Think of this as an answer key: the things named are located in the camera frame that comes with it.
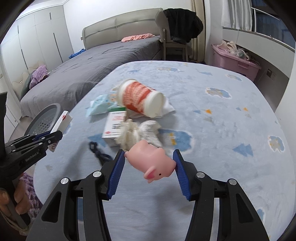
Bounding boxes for black hair tie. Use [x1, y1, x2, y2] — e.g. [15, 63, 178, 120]
[89, 141, 114, 166]

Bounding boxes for green white medicine box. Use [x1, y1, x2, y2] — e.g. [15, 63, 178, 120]
[102, 108, 126, 147]

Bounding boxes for pink rubber pig toy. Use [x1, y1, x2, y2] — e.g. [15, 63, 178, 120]
[125, 140, 176, 183]

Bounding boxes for red white paper cup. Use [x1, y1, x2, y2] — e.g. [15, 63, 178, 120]
[116, 79, 165, 118]

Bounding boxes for grey perforated trash basket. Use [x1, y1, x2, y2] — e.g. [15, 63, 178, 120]
[24, 103, 63, 136]

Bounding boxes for person's left hand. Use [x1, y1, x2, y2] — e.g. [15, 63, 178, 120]
[0, 179, 31, 220]

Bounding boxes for dark green cushion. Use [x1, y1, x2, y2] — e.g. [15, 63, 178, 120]
[20, 73, 32, 99]

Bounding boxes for grey bed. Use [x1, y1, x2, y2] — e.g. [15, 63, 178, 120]
[20, 36, 161, 118]

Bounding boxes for purple knitted blanket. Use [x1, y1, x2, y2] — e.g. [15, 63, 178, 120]
[29, 65, 48, 89]

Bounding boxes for light blue wipes packet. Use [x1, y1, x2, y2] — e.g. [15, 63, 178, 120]
[86, 92, 119, 117]

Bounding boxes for blue patterned table blanket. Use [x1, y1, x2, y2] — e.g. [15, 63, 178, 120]
[34, 61, 295, 240]

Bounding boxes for blue cloth on bed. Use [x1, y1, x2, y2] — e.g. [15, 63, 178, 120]
[69, 49, 86, 59]

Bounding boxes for white wardrobe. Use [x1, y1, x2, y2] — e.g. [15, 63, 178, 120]
[1, 5, 74, 82]

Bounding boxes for beige padded headboard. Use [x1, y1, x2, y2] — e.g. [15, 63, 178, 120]
[81, 8, 163, 50]

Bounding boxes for pink garment on bed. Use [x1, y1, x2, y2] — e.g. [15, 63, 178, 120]
[121, 33, 155, 43]

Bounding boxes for pink storage box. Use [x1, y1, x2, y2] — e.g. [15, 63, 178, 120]
[212, 45, 261, 81]

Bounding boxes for beige chair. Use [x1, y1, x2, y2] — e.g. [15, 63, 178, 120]
[154, 10, 193, 62]

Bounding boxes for clothes in pink box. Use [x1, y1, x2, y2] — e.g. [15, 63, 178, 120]
[217, 40, 251, 61]

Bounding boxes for black jacket on chair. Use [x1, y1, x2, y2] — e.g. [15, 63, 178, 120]
[164, 9, 204, 44]

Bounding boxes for white curtain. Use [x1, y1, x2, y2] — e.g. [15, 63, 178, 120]
[221, 0, 253, 31]

